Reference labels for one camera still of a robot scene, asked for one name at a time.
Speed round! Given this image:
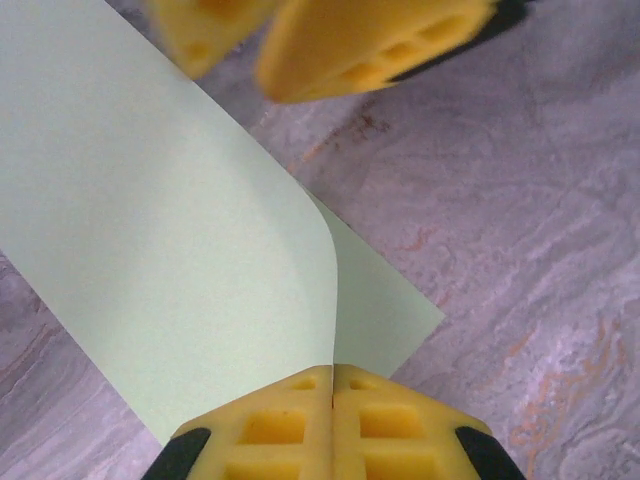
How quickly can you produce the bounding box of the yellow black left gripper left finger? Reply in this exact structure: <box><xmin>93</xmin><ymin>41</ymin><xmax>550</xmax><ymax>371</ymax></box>
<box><xmin>144</xmin><ymin>364</ymin><xmax>334</xmax><ymax>480</ymax></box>

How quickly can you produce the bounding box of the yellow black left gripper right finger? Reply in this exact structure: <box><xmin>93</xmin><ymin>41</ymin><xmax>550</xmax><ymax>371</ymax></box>
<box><xmin>333</xmin><ymin>364</ymin><xmax>526</xmax><ymax>480</ymax></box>

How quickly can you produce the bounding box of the light green paper sheet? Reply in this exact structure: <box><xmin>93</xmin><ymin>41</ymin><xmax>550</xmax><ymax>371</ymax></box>
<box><xmin>0</xmin><ymin>0</ymin><xmax>447</xmax><ymax>446</ymax></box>

